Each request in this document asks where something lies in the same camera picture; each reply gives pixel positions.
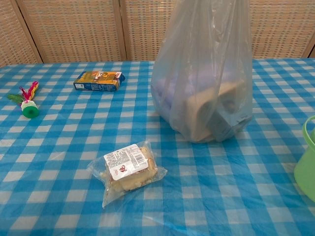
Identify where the translucent plastic shopping bag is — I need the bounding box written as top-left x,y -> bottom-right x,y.
150,0 -> 254,144

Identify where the blue grey box in bag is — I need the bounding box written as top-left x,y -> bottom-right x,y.
206,99 -> 252,143

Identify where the beige plastic container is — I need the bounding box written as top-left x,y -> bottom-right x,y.
185,79 -> 247,143

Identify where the packaged bread in clear wrapper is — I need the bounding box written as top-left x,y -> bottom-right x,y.
87,140 -> 168,208

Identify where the blue yellow cardboard box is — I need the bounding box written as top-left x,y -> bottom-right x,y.
73,71 -> 126,92

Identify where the woven rattan folding screen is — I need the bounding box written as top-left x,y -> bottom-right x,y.
0,0 -> 315,67

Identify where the blue checkered tablecloth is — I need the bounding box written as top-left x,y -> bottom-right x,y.
0,58 -> 315,236

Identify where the green feather shuttlecock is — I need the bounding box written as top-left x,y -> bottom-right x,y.
6,81 -> 40,119

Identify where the green plastic bucket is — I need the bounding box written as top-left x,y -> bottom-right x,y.
293,116 -> 315,203

